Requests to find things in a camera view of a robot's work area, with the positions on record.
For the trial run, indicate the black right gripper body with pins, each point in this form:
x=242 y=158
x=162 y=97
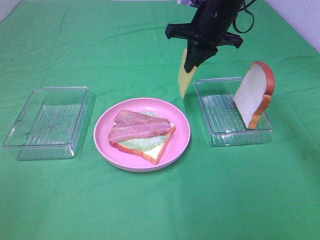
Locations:
x=209 y=26

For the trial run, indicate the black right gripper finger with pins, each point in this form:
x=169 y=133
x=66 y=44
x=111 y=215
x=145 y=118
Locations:
x=200 y=55
x=190 y=61

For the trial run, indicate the yellow cheese slice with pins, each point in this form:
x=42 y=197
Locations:
x=184 y=78

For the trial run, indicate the bacon strip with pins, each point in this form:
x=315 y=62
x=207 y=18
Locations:
x=126 y=116
x=125 y=131

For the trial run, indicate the green lettuce leaf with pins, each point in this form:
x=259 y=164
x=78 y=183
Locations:
x=142 y=130

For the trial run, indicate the white bread slice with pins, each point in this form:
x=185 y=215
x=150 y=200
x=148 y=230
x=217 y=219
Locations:
x=152 y=152

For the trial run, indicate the clear right plastic tray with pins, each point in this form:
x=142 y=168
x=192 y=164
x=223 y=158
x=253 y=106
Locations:
x=224 y=125

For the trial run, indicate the clear plastic tray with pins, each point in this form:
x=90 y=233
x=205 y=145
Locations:
x=224 y=125
x=50 y=124

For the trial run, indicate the pink round plate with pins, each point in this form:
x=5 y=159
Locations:
x=132 y=163

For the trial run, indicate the clear left plastic tray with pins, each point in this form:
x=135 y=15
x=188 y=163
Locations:
x=50 y=124

